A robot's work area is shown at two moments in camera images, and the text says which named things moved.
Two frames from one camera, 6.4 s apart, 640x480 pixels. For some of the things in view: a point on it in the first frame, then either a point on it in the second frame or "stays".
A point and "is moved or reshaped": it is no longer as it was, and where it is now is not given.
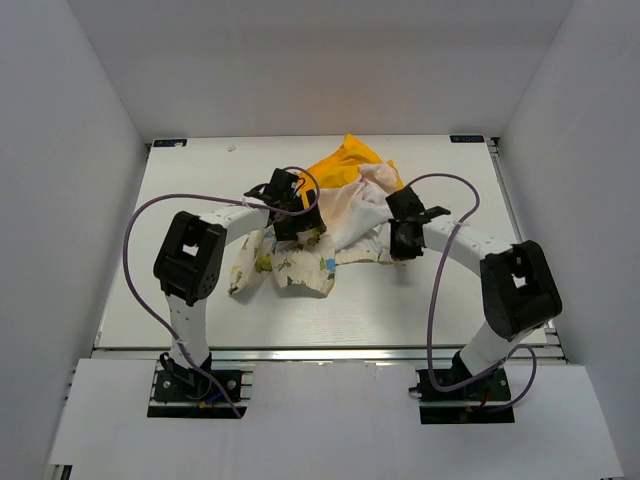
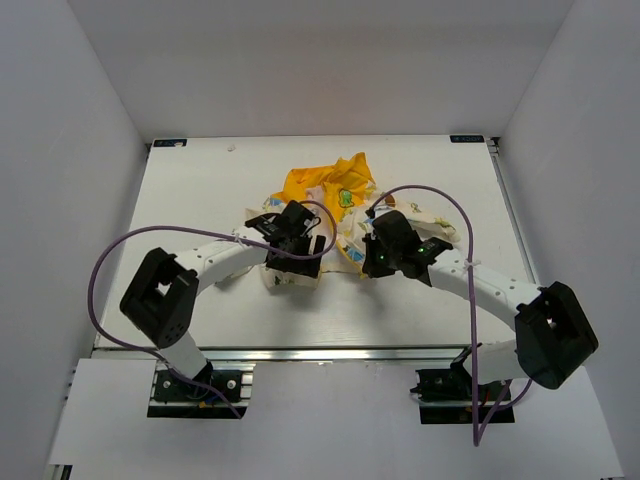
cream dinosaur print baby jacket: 351,194 is moved or reshaped
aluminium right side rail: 551,347 stays
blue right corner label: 466,139 stays
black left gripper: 285,232 → 302,267
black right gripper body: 399,246 → 380,261
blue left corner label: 170,143 stays
